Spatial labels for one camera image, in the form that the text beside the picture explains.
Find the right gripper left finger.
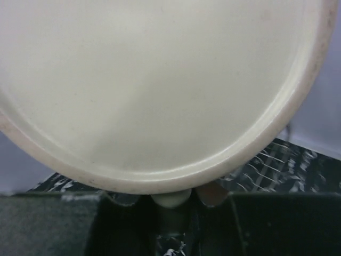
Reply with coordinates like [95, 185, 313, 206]
[1, 192, 156, 255]

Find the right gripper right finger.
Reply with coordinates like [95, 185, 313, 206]
[186, 188, 340, 255]

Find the green interior white mug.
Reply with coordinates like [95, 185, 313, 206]
[1, 1, 338, 206]

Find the steel wire dish rack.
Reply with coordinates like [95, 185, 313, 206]
[218, 139, 340, 194]

